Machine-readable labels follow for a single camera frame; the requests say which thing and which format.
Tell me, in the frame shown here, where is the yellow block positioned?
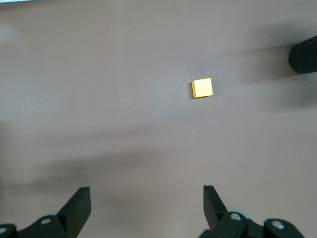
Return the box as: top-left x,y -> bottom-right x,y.
191,77 -> 214,99

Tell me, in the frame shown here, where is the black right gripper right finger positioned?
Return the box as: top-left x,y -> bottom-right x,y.
198,184 -> 307,238

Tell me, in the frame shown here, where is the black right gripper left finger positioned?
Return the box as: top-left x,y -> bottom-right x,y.
0,186 -> 92,238

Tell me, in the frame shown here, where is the brown table cover cloth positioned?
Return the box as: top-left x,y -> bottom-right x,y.
0,0 -> 317,238

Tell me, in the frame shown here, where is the black ribbed cylinder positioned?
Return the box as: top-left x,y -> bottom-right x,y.
288,34 -> 317,74

